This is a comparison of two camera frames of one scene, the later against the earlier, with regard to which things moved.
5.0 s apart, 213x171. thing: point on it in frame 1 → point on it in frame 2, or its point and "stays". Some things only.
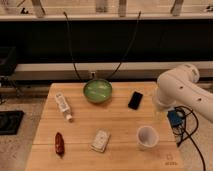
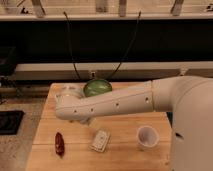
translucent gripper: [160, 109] → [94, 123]
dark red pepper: [59, 144] stays
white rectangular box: [100, 140] stays
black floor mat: [10, 121] stays
